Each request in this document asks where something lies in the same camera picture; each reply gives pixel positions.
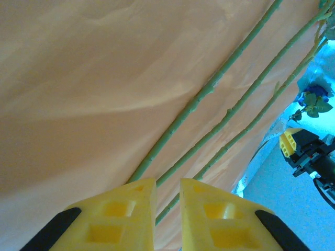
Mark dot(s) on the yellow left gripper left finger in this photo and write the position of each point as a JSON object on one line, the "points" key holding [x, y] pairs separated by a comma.
{"points": [[112, 225]]}

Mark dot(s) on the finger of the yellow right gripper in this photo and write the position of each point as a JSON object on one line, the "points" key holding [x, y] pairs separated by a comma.
{"points": [[288, 142]]}

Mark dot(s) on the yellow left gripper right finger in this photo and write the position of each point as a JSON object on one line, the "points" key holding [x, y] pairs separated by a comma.
{"points": [[222, 227]]}

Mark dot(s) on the fake blue flower stem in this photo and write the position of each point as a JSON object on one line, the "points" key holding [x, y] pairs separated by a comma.
{"points": [[225, 151]]}

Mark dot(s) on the artificial flower bunch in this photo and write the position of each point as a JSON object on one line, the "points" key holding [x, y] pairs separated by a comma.
{"points": [[229, 111]]}

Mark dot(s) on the orange wrapping paper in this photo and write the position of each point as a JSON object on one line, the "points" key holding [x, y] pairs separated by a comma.
{"points": [[78, 78]]}

